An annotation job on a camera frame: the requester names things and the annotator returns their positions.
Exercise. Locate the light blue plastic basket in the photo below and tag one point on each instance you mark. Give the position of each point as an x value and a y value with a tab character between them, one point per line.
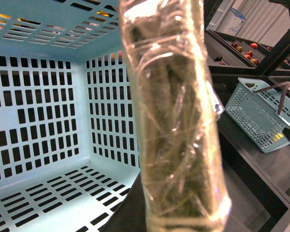
68	147

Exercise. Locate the grey basket handle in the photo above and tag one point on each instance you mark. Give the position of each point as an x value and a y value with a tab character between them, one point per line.
175	110

